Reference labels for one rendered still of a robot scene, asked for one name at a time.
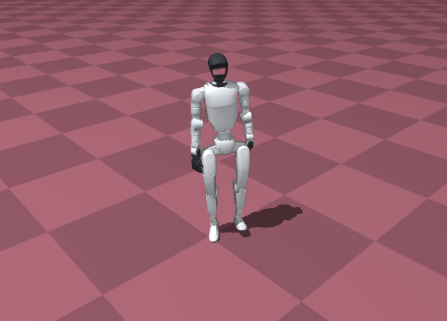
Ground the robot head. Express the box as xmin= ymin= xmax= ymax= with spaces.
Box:
xmin=208 ymin=53 xmax=228 ymax=87

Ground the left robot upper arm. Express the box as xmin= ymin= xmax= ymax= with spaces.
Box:
xmin=235 ymin=82 xmax=251 ymax=122

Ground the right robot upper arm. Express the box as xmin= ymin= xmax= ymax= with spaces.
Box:
xmin=191 ymin=87 xmax=205 ymax=130

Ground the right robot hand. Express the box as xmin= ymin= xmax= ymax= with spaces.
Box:
xmin=191 ymin=149 xmax=203 ymax=173

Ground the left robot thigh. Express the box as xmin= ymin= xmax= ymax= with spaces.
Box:
xmin=233 ymin=140 xmax=251 ymax=192

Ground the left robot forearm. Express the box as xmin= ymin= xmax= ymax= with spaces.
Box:
xmin=243 ymin=112 xmax=255 ymax=145

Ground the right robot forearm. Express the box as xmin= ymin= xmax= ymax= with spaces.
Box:
xmin=190 ymin=120 xmax=201 ymax=156

